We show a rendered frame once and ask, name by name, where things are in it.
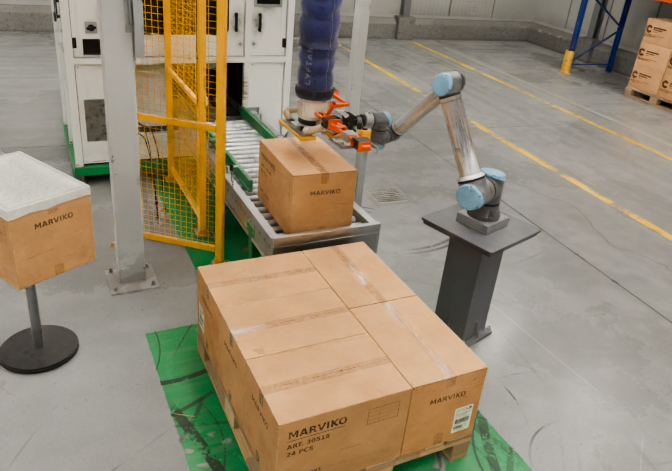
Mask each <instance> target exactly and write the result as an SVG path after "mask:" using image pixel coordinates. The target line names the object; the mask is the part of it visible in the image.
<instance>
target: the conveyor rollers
mask: <svg viewBox="0 0 672 471"><path fill-rule="evenodd" d="M260 139H264V138H263V137H262V136H261V135H260V134H259V133H258V132H257V131H256V130H255V129H254V128H253V127H252V126H251V125H250V124H249V123H248V122H247V121H246V120H232V121H226V149H227V150H228V151H229V152H230V153H231V155H232V156H233V157H234V158H235V159H236V161H237V162H238V163H239V164H240V165H241V167H242V168H243V169H244V170H245V171H246V173H247V174H248V175H249V176H250V177H251V179H252V180H253V192H248V190H247V189H246V188H245V187H244V185H243V184H242V183H241V182H240V180H239V179H238V178H237V177H236V175H235V174H234V173H233V172H232V177H233V179H234V180H235V181H236V182H237V184H238V185H239V186H240V188H241V189H242V190H243V191H244V193H245V194H246V195H247V197H248V198H249V199H250V200H251V202H252V203H253V204H254V206H255V207H256V208H257V209H258V211H259V212H260V213H261V215H262V216H263V217H264V218H265V220H266V221H267V222H268V224H269V225H270V226H271V227H272V229H273V230H274V231H275V233H276V234H277V235H278V236H279V235H286V233H285V232H284V231H283V229H282V228H281V227H280V225H279V224H278V223H277V221H276V220H275V219H274V217H273V216H272V215H271V214H270V212H269V211H268V210H267V208H266V207H265V206H264V204H263V203H262V202H261V200H260V199H259V198H258V171H259V146H260ZM355 222H356V219H355V217H354V216H352V222H351V225H357V224H361V222H356V223H355Z"/></svg>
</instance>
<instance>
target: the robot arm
mask: <svg viewBox="0 0 672 471"><path fill-rule="evenodd" d="M465 84H466V78H465V76H464V74H463V73H462V72H461V71H459V70H451V71H447V72H442V73H440V74H438V75H436V76H435V78H434V79H433V82H432V89H433V91H432V92H431V93H430V94H428V95H427V96H426V97H425V98H423V99H422V100H421V101H420V102H419V103H417V104H416V105H415V106H414V107H412V108H411V109H410V110H409V111H407V112H406V113H405V114H404V115H403V116H401V117H400V118H399V119H398V120H396V121H395V122H393V123H392V124H391V116H390V114H389V113H388V112H386V111H381V112H370V111H369V112H365V113H362V114H360V115H357V116H355V115H353V114H352V113H350V112H347V111H344V110H339V109H337V110H335V111H336V112H338V113H340V114H341V115H342V118H343V120H342V121H343V122H342V125H345V126H347V127H348V128H347V129H349V130H353V127H354V128H356V127H357V130H361V129H362V127H363V128H371V135H370V139H371V140H372V141H373V142H372V143H373V144H375V145H376V146H378V149H384V147H385V144H387V143H390V142H392V141H396V140H398V139H399V138H400V137H401V135H402V134H403V133H404V132H406V131H407V130H408V129H409V128H411V127H412V126H413V125H415V124H416V123H417V122H418V121H420V120H421V119H422V118H424V117H425V116H426V115H427V114H429V113H430V112H431V111H432V110H434V109H435V108H436V107H438V106H439V105H440V104H441V106H442V110H443V114H444V117H445V121H446V125H447V129H448V133H449V137H450V140H451V144H452V148H453V152H454V156H455V159H456V163H457V167H458V171H459V175H460V177H459V178H458V180H457V182H458V186H459V188H458V190H457V192H456V199H457V202H458V204H459V205H460V206H461V207H462V208H464V209H466V210H467V214H468V215H469V216H470V217H472V218H474V219H476V220H479V221H483V222H495V221H498V220H499V219H500V216H501V212H500V206H499V205H500V201H501V196H502V192H503V188H504V184H505V181H506V180H505V179H506V175H505V173H504V172H502V171H500V170H497V169H493V168H486V167H485V168H481V169H480V168H479V164H478V160H477V156H476V153H475V149H474V145H473V141H472V137H471V133H470V129H469V125H468V121H467V117H466V114H465V110H464V106H463V102H462V98H461V91H462V89H463V88H464V86H465Z"/></svg>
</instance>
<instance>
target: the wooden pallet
mask: <svg viewBox="0 0 672 471"><path fill-rule="evenodd" d="M197 331H198V332H197V336H198V351H199V353H200V356H201V358H202V360H203V363H204V365H205V367H206V370H207V372H208V374H209V377H210V379H211V381H212V384H213V386H214V389H215V391H216V393H217V396H218V398H219V400H220V403H221V405H222V407H223V410H224V412H225V414H226V417H227V419H228V421H229V424H230V426H231V429H232V431H233V433H234V436H235V438H236V440H237V443H238V445H239V447H240V450H241V452H242V454H243V457H244V459H245V461H246V464H247V466H248V468H249V471H261V469H260V466H259V464H258V462H257V460H256V457H255V455H254V453H253V451H252V448H251V446H250V444H249V442H248V439H247V437H246V435H245V433H244V430H243V428H242V426H241V424H240V421H239V419H238V417H237V415H236V412H235V410H234V408H233V406H232V403H231V401H230V399H229V397H228V394H227V392H226V390H225V388H224V386H223V383H222V381H221V379H220V377H219V374H218V372H217V370H216V368H215V365H214V363H213V361H212V359H211V356H210V354H209V352H208V350H207V347H206V345H205V343H204V341H203V338H202V336H201V334H200V332H199V329H198V328H197ZM471 436H472V433H470V434H467V435H464V436H461V437H458V438H455V439H452V440H449V441H446V442H443V443H440V444H437V445H434V446H431V447H428V448H425V449H422V450H419V451H416V452H413V453H410V454H406V455H403V456H400V455H399V457H397V458H394V459H391V460H388V461H385V462H382V463H379V464H376V465H373V466H370V467H367V468H364V469H361V470H358V471H392V470H393V466H395V465H398V464H401V463H404V462H407V461H410V460H413V459H416V458H419V457H422V456H425V455H428V454H431V453H434V452H437V451H440V450H441V451H442V452H443V453H444V454H445V456H446V457H447V458H448V460H449V461H452V460H455V459H458V458H460V457H463V456H466V455H467V451H468V447H469V443H470V440H471Z"/></svg>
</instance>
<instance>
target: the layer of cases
mask: <svg viewBox="0 0 672 471"><path fill-rule="evenodd" d="M197 275H198V329H199V332H200V334H201V336H202V338H203V341H204V343H205V345H206V347H207V350H208V352H209V354H210V356H211V359H212V361H213V363H214V365H215V368H216V370H217V372H218V374H219V377H220V379H221V381H222V383H223V386H224V388H225V390H226V392H227V394H228V397H229V399H230V401H231V403H232V406H233V408H234V410H235V412H236V415H237V417H238V419H239V421H240V424H241V426H242V428H243V430H244V433H245V435H246V437H247V439H248V442H249V444H250V446H251V448H252V451H253V453H254V455H255V457H256V460H257V462H258V464H259V466H260V469H261V471H358V470H361V469H364V468H367V467H370V466H373V465H376V464H379V463H382V462H385V461H388V460H391V459H394V458H397V457H399V455H400V456H403V455H406V454H410V453H413V452H416V451H419V450H422V449H425V448H428V447H431V446H434V445H437V444H440V443H443V442H446V441H449V440H452V439H455V438H458V437H461V436H464V435H467V434H470V433H472V429H473V425H474V421H475V417H476V413H477V409H478V405H479V401H480V398H481V394H482V390H483V386H484V382H485V378H486V374H487V370H488V366H487V365H486V364H485V363H484V362H483V361H482V360H481V359H480V358H479V357H478V356H477V355H476V354H475V353H474V352H473V351H472V350H471V349H470V348H469V347H468V346H467V345H466V344H465V343H464V342H463V341H462V340H461V339H460V338H459V337H458V336H457V335H456V334H455V333H454V332H453V331H452V330H451V329H450V328H449V327H448V326H447V325H446V324H445V323H444V322H443V321H442V320H441V319H440V318H439V317H438V316H437V315H436V314H435V313H434V312H433V311H432V310H431V309H430V308H429V307H428V306H427V305H426V304H425V303H424V302H423V301H422V300H421V299H420V298H419V297H418V296H416V294H415V293H414V292H413V291H412V290H411V289H410V288H409V287H408V286H407V285H406V284H405V283H404V282H403V281H402V280H401V279H400V278H399V277H398V276H397V275H396V274H395V273H394V272H393V271H392V270H391V269H390V268H389V267H388V266H387V265H386V264H385V263H384V262H383V261H382V260H381V259H380V258H379V257H378V256H377V255H376V254H375V253H374V252H373V251H372V250H371V249H370V248H369V247H368V246H367V245H366V244H365V243H364V242H357V243H350V244H344V245H337V246H331V247H324V248H318V249H311V250H305V251H298V252H292V253H285V254H279V255H272V256H266V257H259V258H252V259H246V260H239V261H233V262H226V263H220V264H213V265H207V266H200V267H197Z"/></svg>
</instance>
